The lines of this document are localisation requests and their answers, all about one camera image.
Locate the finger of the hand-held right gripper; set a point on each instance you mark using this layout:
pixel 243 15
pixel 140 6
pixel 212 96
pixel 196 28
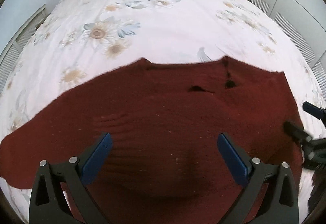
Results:
pixel 295 131
pixel 314 110

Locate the floral bed cover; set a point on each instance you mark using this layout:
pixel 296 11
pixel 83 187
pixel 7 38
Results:
pixel 165 30

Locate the dark red knit sweater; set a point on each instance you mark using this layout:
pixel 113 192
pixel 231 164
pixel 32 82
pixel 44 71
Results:
pixel 158 102

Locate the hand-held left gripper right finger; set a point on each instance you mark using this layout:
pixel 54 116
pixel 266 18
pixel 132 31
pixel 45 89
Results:
pixel 231 155

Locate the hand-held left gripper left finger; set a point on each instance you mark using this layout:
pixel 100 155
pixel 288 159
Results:
pixel 98 155

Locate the white louvred wall panel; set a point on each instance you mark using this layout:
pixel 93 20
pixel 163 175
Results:
pixel 17 43

